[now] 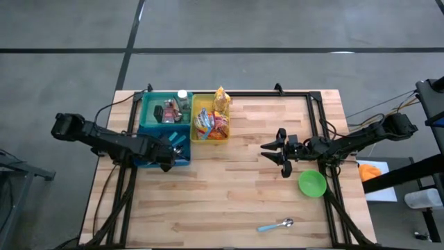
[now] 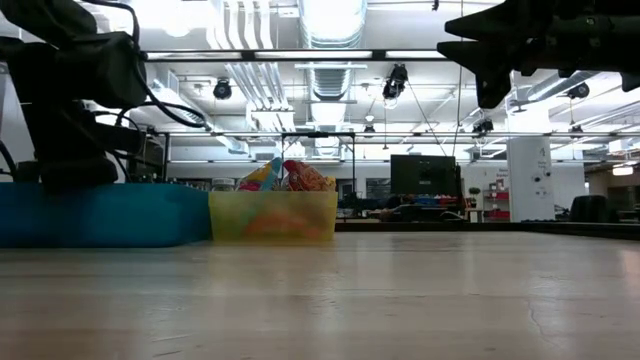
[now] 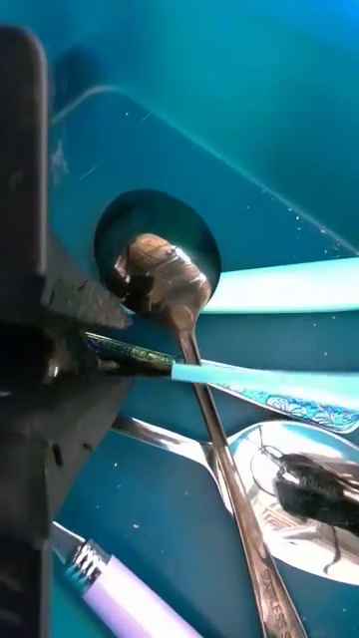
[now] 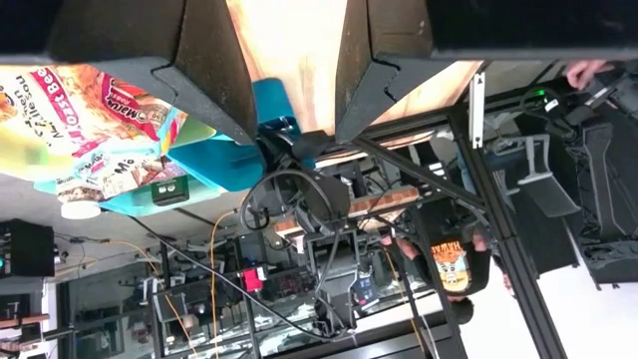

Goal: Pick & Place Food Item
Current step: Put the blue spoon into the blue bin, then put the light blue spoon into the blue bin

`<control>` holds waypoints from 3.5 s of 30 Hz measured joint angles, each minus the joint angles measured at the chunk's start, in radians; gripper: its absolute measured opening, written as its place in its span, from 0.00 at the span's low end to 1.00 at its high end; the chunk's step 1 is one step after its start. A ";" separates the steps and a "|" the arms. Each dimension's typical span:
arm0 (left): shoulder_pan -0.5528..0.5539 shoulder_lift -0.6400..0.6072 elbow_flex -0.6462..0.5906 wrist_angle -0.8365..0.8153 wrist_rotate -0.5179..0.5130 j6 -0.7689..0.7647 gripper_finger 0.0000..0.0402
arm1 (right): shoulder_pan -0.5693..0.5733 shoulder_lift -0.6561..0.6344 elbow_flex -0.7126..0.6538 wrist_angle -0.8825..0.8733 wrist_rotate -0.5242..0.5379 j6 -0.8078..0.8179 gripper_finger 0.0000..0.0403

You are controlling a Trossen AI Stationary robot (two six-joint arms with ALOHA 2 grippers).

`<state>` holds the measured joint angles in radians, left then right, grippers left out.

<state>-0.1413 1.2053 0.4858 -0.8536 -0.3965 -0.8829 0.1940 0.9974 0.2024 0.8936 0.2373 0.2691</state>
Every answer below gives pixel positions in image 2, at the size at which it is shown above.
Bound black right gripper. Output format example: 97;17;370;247
437;0;640;110

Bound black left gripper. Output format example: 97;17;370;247
22;99;147;195

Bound orange roast beef ramen packet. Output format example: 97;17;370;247
281;158;331;193

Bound dark blue plastic bin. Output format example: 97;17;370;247
0;182;211;249

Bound white square pillar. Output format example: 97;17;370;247
507;136;555;222

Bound black computer monitor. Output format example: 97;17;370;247
389;153;464;198

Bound black overhead crossbar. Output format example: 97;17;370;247
144;48;449;63

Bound black office chair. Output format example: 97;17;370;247
569;194;609;224

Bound translucent yellow plastic bin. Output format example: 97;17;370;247
208;189;340;245

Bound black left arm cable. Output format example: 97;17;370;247
79;0;209;130

